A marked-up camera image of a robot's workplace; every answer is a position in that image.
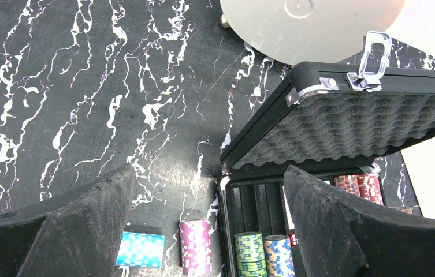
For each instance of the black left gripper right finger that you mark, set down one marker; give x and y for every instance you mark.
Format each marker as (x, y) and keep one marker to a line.
(341, 234)

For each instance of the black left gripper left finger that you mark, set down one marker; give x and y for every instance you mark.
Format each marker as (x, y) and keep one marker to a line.
(77, 233)

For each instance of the red dice in case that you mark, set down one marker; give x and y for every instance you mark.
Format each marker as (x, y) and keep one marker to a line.
(293, 239)

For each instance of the red card deck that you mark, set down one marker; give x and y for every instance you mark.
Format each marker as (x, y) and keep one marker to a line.
(289, 221)

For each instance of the light blue chip stack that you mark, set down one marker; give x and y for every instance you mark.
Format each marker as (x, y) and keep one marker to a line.
(140, 250)

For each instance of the blue orange chip stack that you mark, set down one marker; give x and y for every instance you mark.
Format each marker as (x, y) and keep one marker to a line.
(278, 256)

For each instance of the red white chip stack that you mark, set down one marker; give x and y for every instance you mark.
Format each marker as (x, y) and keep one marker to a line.
(366, 186)

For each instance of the green chip stack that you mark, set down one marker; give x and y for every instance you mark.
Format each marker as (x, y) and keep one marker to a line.
(249, 254)

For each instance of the pink chip stack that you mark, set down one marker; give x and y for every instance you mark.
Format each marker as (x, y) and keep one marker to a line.
(195, 247)

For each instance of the black poker chip case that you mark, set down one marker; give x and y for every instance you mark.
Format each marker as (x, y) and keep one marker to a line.
(327, 119)

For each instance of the white cylindrical lamp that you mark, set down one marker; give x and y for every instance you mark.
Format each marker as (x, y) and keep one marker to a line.
(293, 31)

